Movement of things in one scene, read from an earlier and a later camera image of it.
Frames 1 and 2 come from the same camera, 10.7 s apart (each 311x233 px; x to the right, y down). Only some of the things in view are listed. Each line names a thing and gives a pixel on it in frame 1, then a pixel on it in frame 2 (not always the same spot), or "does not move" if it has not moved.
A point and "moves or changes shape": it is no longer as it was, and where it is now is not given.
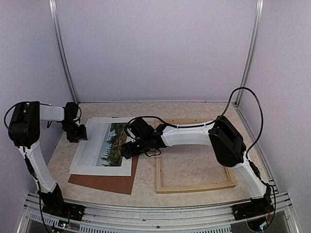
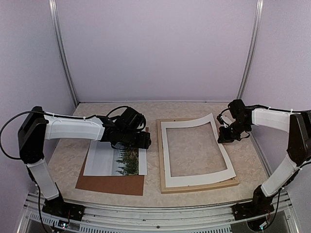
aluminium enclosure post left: (53, 8) does not move
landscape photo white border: (101, 154) moves or changes shape
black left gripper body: (74, 131) to (129, 140)
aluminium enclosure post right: (256, 34) does not move
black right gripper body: (142, 148) to (234, 133)
